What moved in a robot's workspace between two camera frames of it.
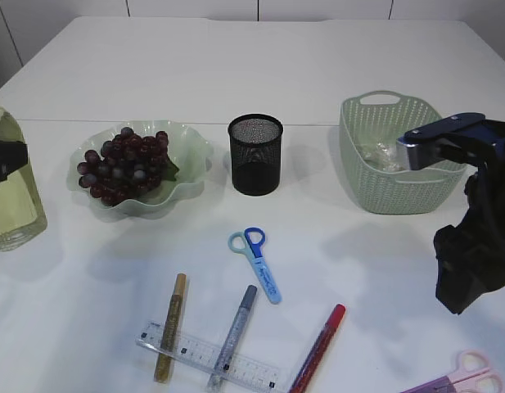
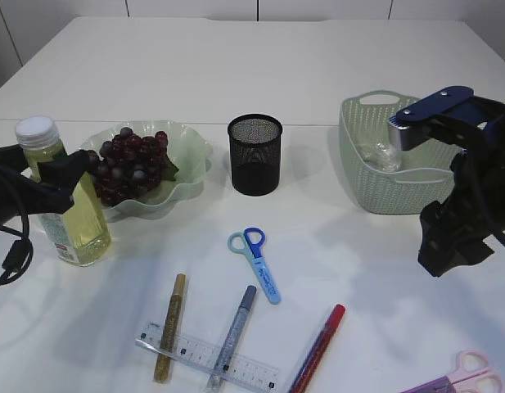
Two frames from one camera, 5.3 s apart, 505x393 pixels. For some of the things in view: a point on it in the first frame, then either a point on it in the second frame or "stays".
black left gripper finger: [6, 156] to [50, 187]
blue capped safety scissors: [250, 241] stays
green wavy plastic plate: [186, 150] stays
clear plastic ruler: [208, 356] stays
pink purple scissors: [471, 374] stays
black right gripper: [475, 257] to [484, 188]
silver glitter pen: [218, 372] stays
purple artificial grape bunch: [127, 167] stays
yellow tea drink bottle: [17, 217] to [81, 233]
